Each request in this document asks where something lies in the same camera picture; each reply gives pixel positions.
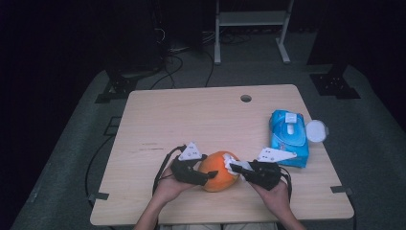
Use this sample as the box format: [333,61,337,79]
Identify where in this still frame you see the light metal frame stand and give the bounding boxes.
[214,0,295,66]

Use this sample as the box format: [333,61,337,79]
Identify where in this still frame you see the white wet wipe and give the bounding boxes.
[222,152,254,182]

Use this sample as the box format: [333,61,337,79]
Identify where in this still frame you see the blue wet wipes pack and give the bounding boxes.
[268,109,310,169]

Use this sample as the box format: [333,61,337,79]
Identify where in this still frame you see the black stand base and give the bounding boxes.
[308,64,362,101]
[94,70,139,104]

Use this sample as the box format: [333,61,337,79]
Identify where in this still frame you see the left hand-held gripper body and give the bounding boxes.
[169,141,209,187]

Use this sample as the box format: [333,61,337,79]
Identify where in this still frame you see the orange plush toy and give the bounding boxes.
[197,150,240,194]

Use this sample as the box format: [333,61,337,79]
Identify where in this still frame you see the person's right hand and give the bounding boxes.
[251,181,291,222]

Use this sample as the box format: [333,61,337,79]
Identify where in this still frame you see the black floor cable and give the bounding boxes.
[83,135,117,199]

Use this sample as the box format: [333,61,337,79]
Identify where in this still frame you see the grey tape strip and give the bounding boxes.
[329,185,354,196]
[88,192,110,202]

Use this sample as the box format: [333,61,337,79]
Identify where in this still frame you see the white round lid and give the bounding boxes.
[304,119,330,144]

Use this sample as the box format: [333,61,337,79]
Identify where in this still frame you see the person's left hand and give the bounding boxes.
[151,165,193,209]

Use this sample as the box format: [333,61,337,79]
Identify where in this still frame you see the dark equipment cabinet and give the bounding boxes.
[103,0,168,75]

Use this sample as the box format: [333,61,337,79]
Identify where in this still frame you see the bundle of floor cables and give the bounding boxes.
[148,28,215,91]

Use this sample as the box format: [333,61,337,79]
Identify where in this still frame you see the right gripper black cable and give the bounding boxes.
[280,167,294,201]

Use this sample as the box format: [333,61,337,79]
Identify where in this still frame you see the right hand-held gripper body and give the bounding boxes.
[248,146,299,192]

